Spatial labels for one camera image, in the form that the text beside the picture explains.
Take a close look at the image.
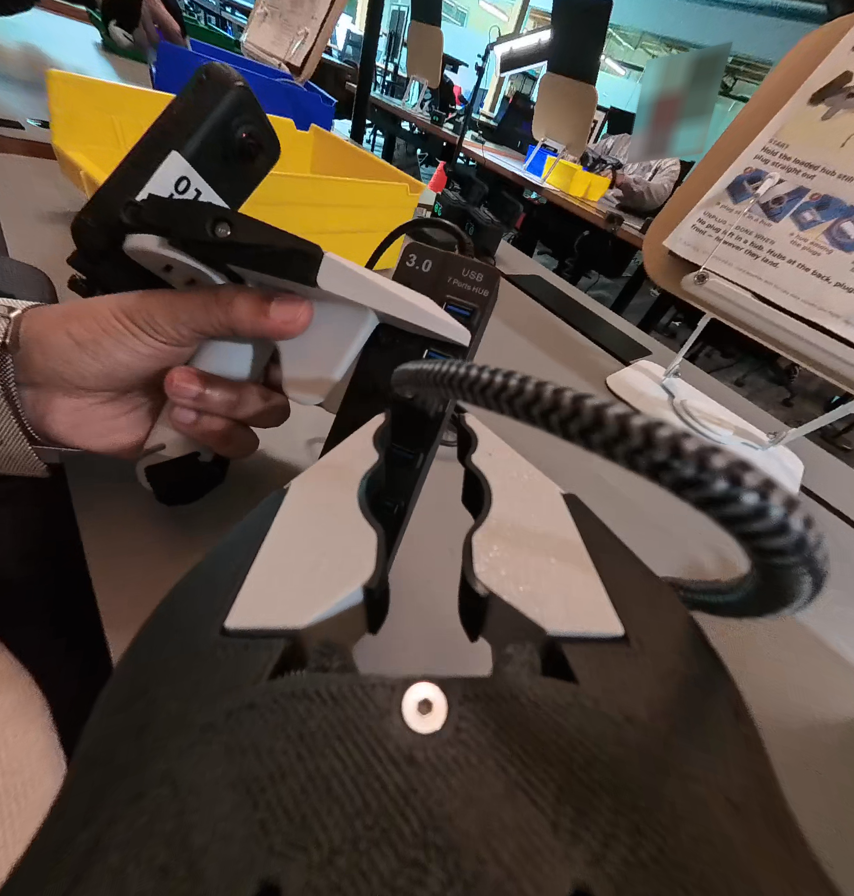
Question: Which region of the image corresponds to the yellow plastic bin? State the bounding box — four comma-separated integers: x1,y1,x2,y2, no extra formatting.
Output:
45,69,428,270

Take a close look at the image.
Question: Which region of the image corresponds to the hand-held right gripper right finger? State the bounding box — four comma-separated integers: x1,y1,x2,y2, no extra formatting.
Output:
457,414,627,644

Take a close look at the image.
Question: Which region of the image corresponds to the grey wristwatch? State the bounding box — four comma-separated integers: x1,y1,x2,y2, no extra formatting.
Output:
0,295,74,478

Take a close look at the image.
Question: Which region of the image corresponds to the black chair armrest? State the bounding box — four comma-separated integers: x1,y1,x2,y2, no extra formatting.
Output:
0,248,60,305

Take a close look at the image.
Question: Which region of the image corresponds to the white light bar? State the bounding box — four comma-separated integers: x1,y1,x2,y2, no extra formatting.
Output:
493,24,555,74

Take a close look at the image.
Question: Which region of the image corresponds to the cardboard card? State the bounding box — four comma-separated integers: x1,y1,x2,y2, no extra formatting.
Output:
241,0,347,81

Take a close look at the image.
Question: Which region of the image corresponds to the black USB hub with cable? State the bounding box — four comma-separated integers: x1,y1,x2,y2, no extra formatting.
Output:
364,217,477,273

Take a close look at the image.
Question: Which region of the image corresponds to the grey desk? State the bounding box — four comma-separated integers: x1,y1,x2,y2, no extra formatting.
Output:
0,150,854,896

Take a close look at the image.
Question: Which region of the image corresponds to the white stand base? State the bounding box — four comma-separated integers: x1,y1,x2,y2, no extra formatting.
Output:
605,315,854,494

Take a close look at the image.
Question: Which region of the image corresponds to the black battery charger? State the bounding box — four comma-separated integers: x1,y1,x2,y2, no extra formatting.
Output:
430,189,526,256

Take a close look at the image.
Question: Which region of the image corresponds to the black flag panel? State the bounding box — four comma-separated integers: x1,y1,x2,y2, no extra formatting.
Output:
404,0,447,113

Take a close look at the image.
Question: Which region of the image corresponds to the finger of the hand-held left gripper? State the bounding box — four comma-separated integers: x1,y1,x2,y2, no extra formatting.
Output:
269,300,380,407
313,251,473,349

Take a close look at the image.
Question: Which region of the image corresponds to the small yellow storage bin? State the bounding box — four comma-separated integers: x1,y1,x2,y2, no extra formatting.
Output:
544,162,613,204

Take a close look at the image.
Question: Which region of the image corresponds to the person's left hand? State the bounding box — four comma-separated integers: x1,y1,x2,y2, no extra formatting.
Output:
10,286,316,461

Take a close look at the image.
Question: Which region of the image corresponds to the black desk pad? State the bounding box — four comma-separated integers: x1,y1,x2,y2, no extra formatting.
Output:
500,272,653,365

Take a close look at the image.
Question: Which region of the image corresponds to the grey braided cable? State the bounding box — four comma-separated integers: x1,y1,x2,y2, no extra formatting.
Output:
390,360,830,620

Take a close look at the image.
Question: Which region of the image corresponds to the long black multiport hub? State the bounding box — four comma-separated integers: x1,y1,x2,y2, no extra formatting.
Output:
318,234,503,617

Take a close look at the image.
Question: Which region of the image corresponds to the small wooden board stand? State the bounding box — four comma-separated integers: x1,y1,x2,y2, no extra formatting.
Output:
523,0,615,179

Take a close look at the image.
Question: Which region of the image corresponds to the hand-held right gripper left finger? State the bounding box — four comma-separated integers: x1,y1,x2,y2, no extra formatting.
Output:
224,413,389,637

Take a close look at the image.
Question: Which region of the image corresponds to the wooden document board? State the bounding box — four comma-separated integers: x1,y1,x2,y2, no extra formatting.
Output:
640,7,854,403

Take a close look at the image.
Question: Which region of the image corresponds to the black pole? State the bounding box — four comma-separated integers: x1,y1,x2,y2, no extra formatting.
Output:
350,0,387,144

